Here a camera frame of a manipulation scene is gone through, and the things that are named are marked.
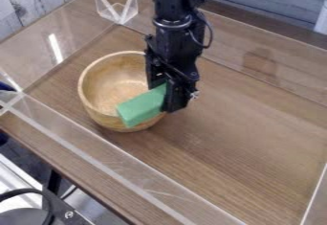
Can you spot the brown wooden bowl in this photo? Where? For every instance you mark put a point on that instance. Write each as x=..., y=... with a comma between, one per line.
x=110, y=80

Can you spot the green rectangular block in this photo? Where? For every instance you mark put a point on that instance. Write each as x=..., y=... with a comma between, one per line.
x=143, y=107

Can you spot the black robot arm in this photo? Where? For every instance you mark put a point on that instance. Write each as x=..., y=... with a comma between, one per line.
x=180, y=11

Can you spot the clear acrylic front wall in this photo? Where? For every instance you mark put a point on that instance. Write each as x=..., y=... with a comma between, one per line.
x=153, y=175

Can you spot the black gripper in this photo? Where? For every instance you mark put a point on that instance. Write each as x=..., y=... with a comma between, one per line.
x=172, y=50

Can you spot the clear acrylic corner bracket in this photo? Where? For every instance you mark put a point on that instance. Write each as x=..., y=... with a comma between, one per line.
x=119, y=13

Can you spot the black metal table leg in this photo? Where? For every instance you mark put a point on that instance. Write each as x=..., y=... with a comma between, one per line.
x=53, y=182

